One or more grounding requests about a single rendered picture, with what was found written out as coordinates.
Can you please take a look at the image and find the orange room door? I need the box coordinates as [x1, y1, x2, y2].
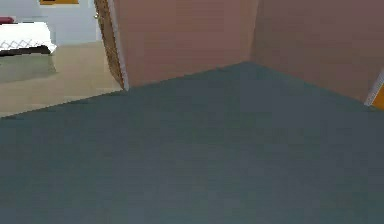
[371, 83, 384, 111]

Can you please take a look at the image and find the yellow framed picture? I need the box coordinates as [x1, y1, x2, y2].
[39, 0, 80, 6]

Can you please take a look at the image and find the brown wooden room door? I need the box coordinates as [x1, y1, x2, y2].
[93, 0, 126, 90]

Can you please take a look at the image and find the white bed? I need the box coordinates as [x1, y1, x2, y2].
[0, 21, 58, 57]

